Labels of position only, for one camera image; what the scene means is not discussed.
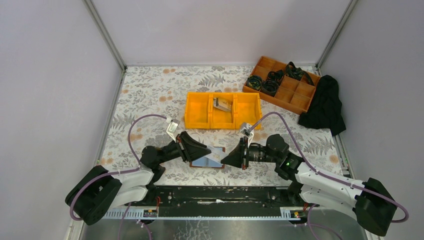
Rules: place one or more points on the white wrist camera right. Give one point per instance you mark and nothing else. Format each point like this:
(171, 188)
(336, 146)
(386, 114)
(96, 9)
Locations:
(247, 131)

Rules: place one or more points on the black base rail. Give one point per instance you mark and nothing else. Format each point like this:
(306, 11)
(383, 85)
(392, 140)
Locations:
(224, 202)

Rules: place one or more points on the yellow plastic bin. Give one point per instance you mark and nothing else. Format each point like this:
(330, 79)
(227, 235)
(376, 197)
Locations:
(221, 119)
(198, 110)
(247, 108)

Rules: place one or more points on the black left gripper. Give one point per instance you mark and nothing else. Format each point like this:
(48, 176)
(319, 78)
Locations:
(180, 145)

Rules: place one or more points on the black cloth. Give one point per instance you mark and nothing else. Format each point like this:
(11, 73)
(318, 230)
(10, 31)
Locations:
(325, 110)

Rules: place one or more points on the loose dark floral tie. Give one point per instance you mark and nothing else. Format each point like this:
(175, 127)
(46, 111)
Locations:
(297, 73)

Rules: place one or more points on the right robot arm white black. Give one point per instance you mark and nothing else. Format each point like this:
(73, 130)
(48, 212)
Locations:
(367, 202)

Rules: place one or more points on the wooden compartment tray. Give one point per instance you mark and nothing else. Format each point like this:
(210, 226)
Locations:
(292, 95)

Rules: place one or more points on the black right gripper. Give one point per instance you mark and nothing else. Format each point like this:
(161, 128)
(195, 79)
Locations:
(245, 153)

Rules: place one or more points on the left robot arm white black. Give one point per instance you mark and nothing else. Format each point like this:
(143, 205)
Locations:
(101, 189)

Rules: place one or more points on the rolled tie dark orange pattern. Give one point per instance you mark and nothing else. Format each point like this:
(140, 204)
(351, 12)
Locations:
(276, 76)

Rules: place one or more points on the rolled tie dark brown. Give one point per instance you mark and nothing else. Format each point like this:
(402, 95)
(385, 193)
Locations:
(269, 87)

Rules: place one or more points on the brown leather card holder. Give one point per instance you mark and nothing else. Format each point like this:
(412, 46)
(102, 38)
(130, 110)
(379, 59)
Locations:
(204, 162)

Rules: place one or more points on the silver VIP card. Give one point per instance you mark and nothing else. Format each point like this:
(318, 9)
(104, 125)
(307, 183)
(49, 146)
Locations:
(217, 154)

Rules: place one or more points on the rolled tie green yellow pattern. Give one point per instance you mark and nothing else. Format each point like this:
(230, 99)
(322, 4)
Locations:
(254, 82)

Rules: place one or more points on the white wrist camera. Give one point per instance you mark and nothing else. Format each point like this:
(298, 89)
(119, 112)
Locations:
(247, 131)
(172, 127)

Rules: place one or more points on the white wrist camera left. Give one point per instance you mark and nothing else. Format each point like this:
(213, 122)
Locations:
(172, 127)

